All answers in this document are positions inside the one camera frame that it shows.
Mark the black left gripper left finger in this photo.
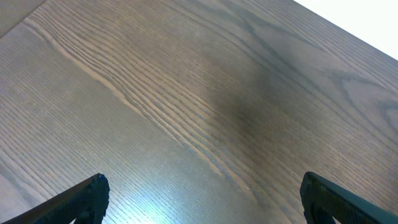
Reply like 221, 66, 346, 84
4, 173, 110, 224

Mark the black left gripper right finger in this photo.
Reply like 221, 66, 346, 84
300, 172, 397, 224

